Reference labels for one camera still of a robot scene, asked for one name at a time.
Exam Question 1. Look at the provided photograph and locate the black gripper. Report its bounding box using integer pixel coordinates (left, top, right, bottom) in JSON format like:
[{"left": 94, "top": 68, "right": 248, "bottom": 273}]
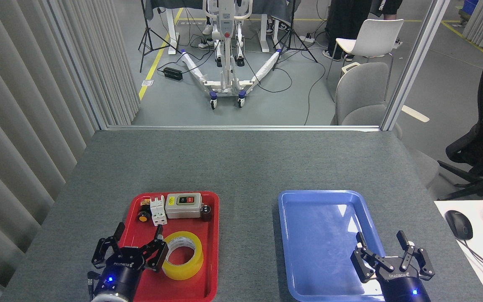
[
  {"left": 351, "top": 230, "right": 435, "bottom": 302},
  {"left": 92, "top": 222, "right": 169, "bottom": 299}
]

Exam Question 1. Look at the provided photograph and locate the yellow tape roll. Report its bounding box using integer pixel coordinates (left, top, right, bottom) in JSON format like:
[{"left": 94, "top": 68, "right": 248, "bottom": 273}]
[{"left": 162, "top": 231, "right": 204, "bottom": 281}]

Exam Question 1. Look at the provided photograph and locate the white circuit breaker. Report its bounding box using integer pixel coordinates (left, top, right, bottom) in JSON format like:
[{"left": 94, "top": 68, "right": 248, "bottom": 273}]
[{"left": 150, "top": 195, "right": 168, "bottom": 227}]

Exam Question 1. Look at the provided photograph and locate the black computer mouse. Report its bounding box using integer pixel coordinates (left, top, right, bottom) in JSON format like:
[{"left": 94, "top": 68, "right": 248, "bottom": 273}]
[{"left": 444, "top": 210, "right": 473, "bottom": 241}]

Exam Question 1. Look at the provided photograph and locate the red plastic tray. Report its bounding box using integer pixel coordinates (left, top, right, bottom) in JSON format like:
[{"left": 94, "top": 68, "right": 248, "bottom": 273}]
[{"left": 118, "top": 191, "right": 220, "bottom": 302}]

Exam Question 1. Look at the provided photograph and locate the blue plastic tray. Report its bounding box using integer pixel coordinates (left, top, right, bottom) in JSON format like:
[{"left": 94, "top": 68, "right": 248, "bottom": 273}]
[{"left": 278, "top": 190, "right": 393, "bottom": 302}]

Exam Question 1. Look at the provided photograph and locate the cream flat board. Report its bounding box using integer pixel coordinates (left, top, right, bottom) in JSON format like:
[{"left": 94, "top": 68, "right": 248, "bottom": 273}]
[{"left": 401, "top": 105, "right": 430, "bottom": 123}]

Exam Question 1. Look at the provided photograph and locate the grey chair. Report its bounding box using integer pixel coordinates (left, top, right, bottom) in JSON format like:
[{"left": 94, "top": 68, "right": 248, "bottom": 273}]
[{"left": 331, "top": 62, "right": 403, "bottom": 139}]

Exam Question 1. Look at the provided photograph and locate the white chair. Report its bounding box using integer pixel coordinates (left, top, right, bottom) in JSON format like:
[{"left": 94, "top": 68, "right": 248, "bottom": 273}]
[{"left": 327, "top": 19, "right": 405, "bottom": 101}]

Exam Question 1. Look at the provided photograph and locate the black tripod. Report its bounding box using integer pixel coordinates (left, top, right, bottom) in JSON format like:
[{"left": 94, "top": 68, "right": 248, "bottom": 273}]
[
  {"left": 272, "top": 0, "right": 318, "bottom": 71},
  {"left": 138, "top": 0, "right": 181, "bottom": 73}
]

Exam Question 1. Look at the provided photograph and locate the white wheeled stand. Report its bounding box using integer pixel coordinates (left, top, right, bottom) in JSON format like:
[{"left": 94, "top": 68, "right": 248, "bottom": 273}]
[{"left": 181, "top": 0, "right": 282, "bottom": 110}]

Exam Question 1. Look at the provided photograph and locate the person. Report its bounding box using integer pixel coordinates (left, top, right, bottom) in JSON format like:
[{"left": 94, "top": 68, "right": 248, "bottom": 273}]
[{"left": 267, "top": 17, "right": 290, "bottom": 34}]

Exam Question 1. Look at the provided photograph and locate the grey push button switch box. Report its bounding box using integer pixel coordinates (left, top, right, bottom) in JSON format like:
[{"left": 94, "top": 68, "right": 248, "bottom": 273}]
[{"left": 165, "top": 193, "right": 203, "bottom": 219}]

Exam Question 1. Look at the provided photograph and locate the silver frame rail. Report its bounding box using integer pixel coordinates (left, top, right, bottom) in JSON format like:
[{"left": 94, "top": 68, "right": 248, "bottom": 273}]
[{"left": 106, "top": 125, "right": 380, "bottom": 132}]

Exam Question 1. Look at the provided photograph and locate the black floor cable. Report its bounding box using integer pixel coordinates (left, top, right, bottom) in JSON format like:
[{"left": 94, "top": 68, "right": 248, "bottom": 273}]
[{"left": 241, "top": 59, "right": 327, "bottom": 125}]

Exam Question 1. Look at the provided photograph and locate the silver frame post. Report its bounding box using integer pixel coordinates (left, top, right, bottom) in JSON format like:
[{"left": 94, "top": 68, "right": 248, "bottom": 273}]
[{"left": 381, "top": 0, "right": 452, "bottom": 131}]

